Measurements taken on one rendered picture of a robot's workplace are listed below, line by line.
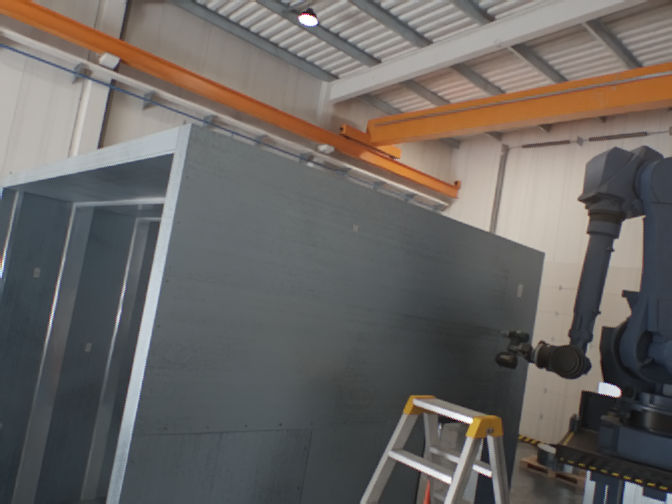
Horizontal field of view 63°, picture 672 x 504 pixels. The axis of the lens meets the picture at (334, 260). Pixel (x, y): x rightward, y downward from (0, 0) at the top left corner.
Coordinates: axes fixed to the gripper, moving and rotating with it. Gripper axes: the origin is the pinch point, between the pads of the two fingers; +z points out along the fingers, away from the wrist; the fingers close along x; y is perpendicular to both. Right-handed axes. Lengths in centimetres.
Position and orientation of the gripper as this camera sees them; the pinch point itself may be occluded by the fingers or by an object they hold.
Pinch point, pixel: (512, 350)
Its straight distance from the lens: 335.9
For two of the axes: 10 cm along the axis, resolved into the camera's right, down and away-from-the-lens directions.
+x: 5.5, 6.5, 5.3
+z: -6.5, -0.6, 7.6
